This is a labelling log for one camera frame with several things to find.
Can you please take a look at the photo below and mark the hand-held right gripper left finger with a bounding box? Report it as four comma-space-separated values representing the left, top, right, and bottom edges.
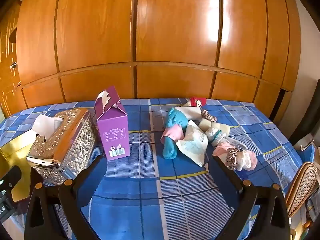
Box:
24, 155, 107, 240

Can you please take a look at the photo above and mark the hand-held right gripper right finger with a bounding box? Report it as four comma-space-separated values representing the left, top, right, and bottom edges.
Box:
210, 155, 292, 240

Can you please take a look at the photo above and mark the dark brown scrunchie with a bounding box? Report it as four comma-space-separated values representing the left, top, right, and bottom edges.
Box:
224, 148, 242, 168

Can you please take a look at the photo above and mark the pink fluffy sock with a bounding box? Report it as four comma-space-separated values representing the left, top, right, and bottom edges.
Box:
212, 141, 235, 160

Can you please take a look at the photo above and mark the white and pink sock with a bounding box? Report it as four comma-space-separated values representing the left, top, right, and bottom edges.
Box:
236, 150, 258, 172

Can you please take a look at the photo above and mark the white knit sock teal band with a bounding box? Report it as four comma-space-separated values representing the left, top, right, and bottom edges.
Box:
205, 127, 247, 150

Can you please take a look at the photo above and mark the wet wipes packet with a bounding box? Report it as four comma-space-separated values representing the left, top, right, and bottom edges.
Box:
176, 120, 209, 167

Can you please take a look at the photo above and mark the beige bandage roll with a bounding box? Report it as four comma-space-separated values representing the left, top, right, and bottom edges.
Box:
199, 119, 231, 135

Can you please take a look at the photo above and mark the mauve satin scrunchie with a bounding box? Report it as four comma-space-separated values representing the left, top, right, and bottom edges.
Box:
201, 109, 217, 122

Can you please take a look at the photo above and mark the white foam block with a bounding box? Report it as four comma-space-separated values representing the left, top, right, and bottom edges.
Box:
174, 106, 203, 120

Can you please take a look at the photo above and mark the teal and pink sock bundle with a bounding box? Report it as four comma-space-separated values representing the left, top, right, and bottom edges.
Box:
161, 107, 188, 159

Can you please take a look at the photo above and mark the red snowman sock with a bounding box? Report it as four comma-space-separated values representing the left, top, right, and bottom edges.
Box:
190, 97, 207, 108

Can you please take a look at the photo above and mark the ornate silver tissue box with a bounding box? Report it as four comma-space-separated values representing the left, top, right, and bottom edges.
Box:
26, 108, 97, 186

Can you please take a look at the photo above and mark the purple carton box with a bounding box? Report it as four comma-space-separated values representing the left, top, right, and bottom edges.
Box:
94, 85, 128, 161

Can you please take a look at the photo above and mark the blue plaid bed sheet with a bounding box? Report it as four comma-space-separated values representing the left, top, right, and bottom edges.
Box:
0, 98, 315, 240

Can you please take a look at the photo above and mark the white facial tissue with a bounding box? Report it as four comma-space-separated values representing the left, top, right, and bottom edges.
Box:
32, 114, 63, 142

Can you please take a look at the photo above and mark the rattan chair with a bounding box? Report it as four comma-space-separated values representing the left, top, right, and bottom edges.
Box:
285, 162, 319, 218

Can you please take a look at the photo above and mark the wooden door with brass knob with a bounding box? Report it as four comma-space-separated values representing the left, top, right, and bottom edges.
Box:
0, 2, 23, 118

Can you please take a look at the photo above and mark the wooden wardrobe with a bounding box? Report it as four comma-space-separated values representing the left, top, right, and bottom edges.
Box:
15, 0, 302, 117

